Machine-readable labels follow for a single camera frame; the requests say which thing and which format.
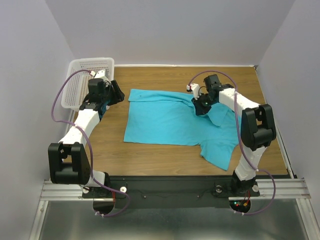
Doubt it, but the white perforated plastic basket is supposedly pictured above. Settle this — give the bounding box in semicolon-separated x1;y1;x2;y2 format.
61;57;115;111

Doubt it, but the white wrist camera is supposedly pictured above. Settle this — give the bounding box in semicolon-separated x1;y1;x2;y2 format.
89;69;110;82
186;83;200;100

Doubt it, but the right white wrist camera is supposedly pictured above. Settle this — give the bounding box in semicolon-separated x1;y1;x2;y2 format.
186;83;200;100

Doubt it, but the turquoise blue t shirt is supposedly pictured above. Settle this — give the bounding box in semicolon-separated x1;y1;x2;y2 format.
124;89;239;171

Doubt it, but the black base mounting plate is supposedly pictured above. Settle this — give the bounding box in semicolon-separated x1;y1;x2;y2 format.
82;175;261;210

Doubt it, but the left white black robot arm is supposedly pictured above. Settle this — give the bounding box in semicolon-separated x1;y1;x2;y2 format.
48;77;125;193

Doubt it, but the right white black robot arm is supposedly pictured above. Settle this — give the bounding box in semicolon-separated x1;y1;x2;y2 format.
186;70;277;194

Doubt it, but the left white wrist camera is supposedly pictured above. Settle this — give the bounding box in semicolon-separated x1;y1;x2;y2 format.
89;69;110;82

